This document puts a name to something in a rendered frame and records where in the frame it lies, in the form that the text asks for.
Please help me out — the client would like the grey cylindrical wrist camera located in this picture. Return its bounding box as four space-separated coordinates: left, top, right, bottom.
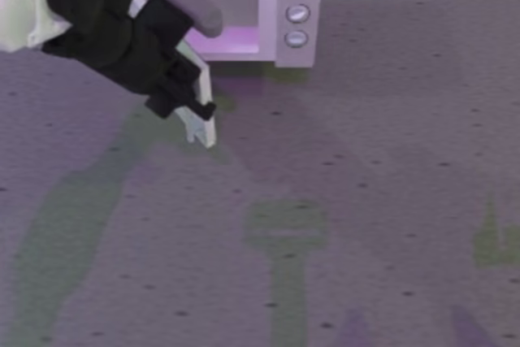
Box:
150 0 224 38

